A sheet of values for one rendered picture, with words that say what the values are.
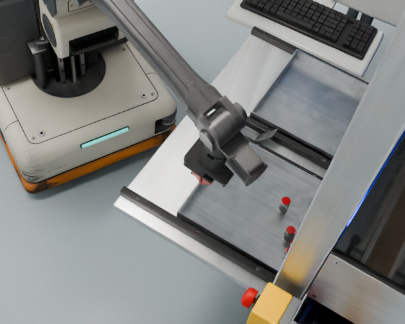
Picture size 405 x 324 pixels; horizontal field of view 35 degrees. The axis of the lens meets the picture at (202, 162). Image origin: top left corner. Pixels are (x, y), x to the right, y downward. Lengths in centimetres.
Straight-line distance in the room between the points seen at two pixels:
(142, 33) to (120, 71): 134
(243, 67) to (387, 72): 100
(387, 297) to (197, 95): 47
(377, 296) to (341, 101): 71
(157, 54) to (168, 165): 44
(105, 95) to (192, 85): 130
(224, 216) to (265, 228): 10
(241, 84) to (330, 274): 70
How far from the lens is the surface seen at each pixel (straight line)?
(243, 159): 118
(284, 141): 160
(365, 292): 118
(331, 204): 101
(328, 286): 122
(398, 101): 80
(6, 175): 260
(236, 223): 147
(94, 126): 234
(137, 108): 239
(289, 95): 171
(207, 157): 125
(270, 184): 154
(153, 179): 152
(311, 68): 179
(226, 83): 170
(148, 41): 116
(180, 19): 310
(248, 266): 141
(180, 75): 115
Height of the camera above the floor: 218
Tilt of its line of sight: 57 degrees down
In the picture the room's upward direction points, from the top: 10 degrees clockwise
